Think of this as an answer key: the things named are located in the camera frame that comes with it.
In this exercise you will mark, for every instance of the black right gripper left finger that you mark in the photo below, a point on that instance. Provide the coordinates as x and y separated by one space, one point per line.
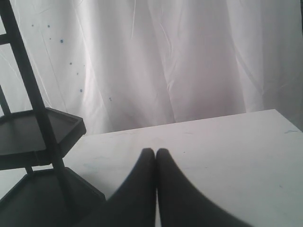
134 202

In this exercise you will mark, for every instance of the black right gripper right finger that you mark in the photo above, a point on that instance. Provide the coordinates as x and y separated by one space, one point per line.
180 203

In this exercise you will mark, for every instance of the black two-tier metal rack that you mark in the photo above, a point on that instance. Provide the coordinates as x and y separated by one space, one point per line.
49 194

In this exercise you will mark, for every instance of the white backdrop curtain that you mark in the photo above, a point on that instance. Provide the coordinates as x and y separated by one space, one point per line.
126 64

